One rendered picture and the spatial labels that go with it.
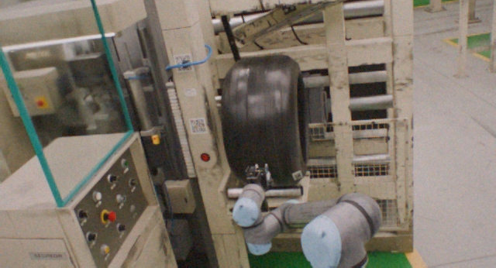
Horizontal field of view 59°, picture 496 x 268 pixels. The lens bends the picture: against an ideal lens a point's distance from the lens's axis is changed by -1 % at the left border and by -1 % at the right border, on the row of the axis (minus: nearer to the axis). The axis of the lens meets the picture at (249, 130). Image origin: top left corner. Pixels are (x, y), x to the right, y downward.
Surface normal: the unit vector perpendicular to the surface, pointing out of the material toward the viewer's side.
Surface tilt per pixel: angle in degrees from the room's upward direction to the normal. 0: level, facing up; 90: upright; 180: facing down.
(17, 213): 90
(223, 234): 90
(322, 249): 83
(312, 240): 83
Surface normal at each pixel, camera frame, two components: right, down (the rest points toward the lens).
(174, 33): -0.18, 0.43
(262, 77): -0.22, -0.59
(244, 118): -0.23, -0.01
